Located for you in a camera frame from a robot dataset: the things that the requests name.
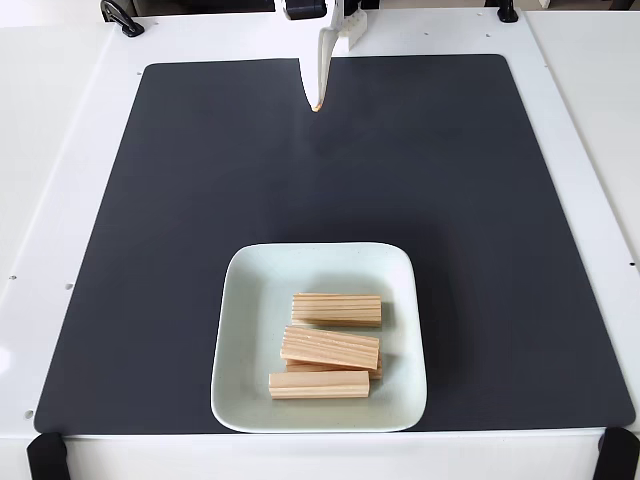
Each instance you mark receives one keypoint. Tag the grooved wooden block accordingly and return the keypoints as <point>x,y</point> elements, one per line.
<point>376,371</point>
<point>337,309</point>
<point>330,347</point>

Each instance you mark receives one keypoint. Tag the wooden block marked two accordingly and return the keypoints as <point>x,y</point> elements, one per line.
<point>320,386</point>

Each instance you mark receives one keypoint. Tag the pale green square plate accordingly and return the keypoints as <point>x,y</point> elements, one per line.
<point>250,310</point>

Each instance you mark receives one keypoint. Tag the black table clamp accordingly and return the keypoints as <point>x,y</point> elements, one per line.
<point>134,30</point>
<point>507,14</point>

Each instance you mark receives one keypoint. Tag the black table mat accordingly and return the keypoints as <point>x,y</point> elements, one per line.
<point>150,250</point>

